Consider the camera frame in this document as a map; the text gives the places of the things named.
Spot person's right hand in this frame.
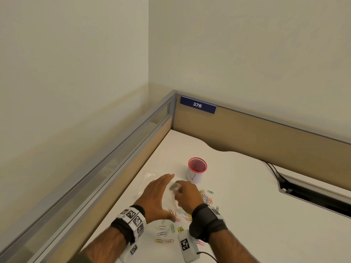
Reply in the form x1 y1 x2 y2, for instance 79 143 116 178
173 180 205 217

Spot person's left hand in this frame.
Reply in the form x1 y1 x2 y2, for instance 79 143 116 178
134 174 176 224

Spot pile of colourful paper clips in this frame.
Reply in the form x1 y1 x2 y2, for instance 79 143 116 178
155 188 220 246

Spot white paper cup red rim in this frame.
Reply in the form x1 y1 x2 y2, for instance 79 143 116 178
186 157 208 184

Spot person's right forearm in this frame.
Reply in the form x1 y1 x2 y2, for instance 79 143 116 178
204 226 260 263

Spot person's left forearm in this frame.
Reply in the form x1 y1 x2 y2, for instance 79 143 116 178
79 226 129 263

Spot black wristband with marker tags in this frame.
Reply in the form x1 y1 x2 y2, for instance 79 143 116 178
110 205 147 245

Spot glass topped desk partition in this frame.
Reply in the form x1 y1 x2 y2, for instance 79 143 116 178
0 89 178 263

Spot white marker cube on wrist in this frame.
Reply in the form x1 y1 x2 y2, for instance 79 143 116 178
119 242 140 263

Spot beige desk partition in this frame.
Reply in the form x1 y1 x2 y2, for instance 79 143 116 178
174 90 351 191

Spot blue number sign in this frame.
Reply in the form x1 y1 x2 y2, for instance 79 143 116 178
180 96 217 115

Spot olive green shirt sleeve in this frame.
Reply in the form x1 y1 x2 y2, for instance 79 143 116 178
72 252 90 263

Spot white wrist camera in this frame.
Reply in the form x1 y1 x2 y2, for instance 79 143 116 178
177 230 201 263

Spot grey camera cable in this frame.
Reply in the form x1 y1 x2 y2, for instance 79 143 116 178
197 252 219 263

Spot black cable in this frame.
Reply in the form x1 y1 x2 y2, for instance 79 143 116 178
266 161 286 184
261 160 280 180

